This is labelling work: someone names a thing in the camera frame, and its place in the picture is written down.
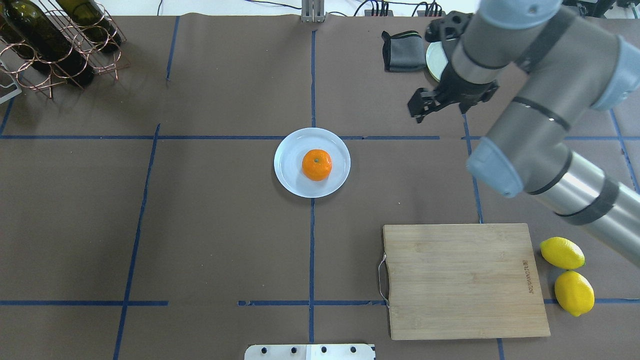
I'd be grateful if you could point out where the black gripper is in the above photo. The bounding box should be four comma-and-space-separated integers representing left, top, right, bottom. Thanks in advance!
407, 11, 501, 124

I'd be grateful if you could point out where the orange mandarin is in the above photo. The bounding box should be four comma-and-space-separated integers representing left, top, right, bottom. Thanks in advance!
301, 149, 333, 182

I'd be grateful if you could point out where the light blue plate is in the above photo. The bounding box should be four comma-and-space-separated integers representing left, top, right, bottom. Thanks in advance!
273, 127, 351, 198

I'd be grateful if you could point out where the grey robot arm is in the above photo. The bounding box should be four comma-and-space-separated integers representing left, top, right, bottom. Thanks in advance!
407, 0, 640, 265

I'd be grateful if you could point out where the pale green plate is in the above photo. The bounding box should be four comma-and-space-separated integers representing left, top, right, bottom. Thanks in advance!
425, 41, 449, 82

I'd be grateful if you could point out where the dark grey folded cloth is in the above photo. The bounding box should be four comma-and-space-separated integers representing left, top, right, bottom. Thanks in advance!
381, 30, 427, 73

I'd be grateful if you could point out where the wooden cutting board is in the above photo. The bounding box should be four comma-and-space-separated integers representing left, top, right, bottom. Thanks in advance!
381, 223, 551, 341

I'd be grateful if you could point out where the lower yellow lemon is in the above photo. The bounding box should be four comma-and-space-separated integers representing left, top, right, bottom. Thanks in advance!
540, 236, 586, 271

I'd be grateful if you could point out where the yellow lemon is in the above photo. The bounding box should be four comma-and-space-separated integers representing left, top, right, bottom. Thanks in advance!
540, 236, 586, 271
553, 270, 595, 317

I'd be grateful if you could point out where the upper yellow lemon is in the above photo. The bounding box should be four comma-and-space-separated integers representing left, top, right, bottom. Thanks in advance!
553, 270, 595, 317

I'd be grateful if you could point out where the lower dark wine bottle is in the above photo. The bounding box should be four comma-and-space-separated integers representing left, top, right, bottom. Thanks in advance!
57, 0, 122, 54

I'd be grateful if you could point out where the grey metal post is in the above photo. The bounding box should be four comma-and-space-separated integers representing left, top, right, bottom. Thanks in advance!
301, 0, 327, 23

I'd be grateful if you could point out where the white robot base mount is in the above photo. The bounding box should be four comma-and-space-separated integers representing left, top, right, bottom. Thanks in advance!
244, 343, 377, 360

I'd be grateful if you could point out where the copper wire bottle rack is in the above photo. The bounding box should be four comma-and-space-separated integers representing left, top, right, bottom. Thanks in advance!
1, 0, 131, 99

